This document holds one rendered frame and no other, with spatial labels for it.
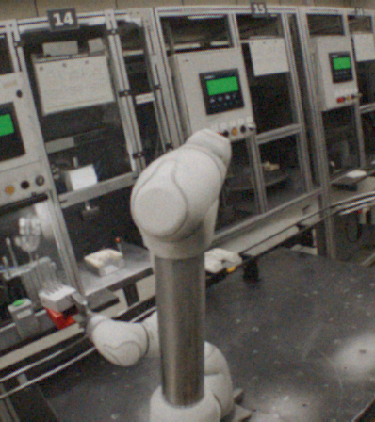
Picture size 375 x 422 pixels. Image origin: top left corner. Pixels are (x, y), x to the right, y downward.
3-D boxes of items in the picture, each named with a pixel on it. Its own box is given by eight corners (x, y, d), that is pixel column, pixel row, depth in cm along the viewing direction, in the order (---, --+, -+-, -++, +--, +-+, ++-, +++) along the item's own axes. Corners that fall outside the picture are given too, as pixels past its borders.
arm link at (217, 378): (239, 387, 121) (229, 330, 115) (228, 431, 104) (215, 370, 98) (189, 386, 126) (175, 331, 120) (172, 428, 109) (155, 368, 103)
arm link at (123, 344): (88, 352, 115) (127, 349, 123) (111, 375, 102) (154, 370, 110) (91, 317, 114) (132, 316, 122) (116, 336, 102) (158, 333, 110)
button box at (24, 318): (22, 338, 139) (10, 310, 136) (17, 331, 145) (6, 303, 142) (41, 330, 143) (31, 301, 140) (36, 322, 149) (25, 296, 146)
